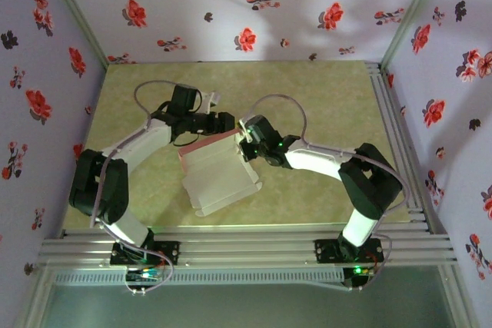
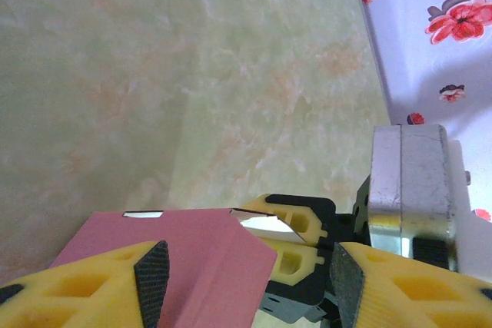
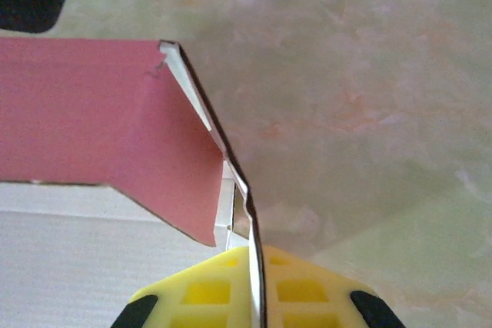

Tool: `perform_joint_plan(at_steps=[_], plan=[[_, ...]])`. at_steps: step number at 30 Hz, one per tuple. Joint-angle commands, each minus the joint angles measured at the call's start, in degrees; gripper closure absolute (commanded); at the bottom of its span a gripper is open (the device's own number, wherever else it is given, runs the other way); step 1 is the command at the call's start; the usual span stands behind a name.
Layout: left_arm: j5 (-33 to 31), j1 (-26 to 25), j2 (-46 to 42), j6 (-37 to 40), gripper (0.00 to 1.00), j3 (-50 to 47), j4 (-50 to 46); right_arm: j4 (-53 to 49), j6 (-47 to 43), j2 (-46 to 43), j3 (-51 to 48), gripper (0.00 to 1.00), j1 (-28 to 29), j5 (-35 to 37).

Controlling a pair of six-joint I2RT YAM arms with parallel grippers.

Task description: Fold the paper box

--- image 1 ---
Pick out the white and pink paper box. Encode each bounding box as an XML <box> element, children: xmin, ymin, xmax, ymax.
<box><xmin>177</xmin><ymin>130</ymin><xmax>264</xmax><ymax>217</ymax></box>

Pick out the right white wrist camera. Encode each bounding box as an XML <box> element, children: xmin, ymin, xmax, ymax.
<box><xmin>237</xmin><ymin>118</ymin><xmax>253</xmax><ymax>144</ymax></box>

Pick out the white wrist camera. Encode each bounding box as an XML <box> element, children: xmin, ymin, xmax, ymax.
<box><xmin>237</xmin><ymin>118</ymin><xmax>253</xmax><ymax>144</ymax></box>
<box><xmin>199</xmin><ymin>91</ymin><xmax>223</xmax><ymax>114</ymax></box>

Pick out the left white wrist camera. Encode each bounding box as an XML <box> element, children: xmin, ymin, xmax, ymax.
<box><xmin>199</xmin><ymin>91</ymin><xmax>223</xmax><ymax>114</ymax></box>

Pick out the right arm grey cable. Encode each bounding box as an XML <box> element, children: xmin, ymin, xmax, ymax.
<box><xmin>240</xmin><ymin>93</ymin><xmax>408</xmax><ymax>293</ymax></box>

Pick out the long aluminium base rail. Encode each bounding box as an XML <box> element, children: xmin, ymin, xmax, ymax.
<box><xmin>36</xmin><ymin>227</ymin><xmax>458</xmax><ymax>267</ymax></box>

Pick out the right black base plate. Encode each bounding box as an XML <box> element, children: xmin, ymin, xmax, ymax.
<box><xmin>314</xmin><ymin>238</ymin><xmax>385</xmax><ymax>264</ymax></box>

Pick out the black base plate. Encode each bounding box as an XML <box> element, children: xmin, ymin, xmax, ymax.
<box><xmin>314</xmin><ymin>238</ymin><xmax>385</xmax><ymax>264</ymax></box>
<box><xmin>110</xmin><ymin>240</ymin><xmax>181</xmax><ymax>267</ymax></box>

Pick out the aluminium side rail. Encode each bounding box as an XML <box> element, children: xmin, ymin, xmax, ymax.
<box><xmin>364</xmin><ymin>62</ymin><xmax>450</xmax><ymax>235</ymax></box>

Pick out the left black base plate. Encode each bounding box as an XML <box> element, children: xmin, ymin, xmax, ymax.
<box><xmin>110</xmin><ymin>240</ymin><xmax>181</xmax><ymax>267</ymax></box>

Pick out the grey slotted cable duct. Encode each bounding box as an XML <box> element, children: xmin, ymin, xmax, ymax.
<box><xmin>52</xmin><ymin>269</ymin><xmax>345</xmax><ymax>287</ymax></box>

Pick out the aluminium corner post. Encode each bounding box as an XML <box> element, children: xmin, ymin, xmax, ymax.
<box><xmin>38</xmin><ymin>0</ymin><xmax>111</xmax><ymax>71</ymax></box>
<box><xmin>378</xmin><ymin>0</ymin><xmax>449</xmax><ymax>70</ymax></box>

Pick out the aluminium frame leg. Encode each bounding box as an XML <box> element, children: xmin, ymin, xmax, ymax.
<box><xmin>13</xmin><ymin>266</ymin><xmax>53</xmax><ymax>328</ymax></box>
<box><xmin>437</xmin><ymin>264</ymin><xmax>480</xmax><ymax>328</ymax></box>

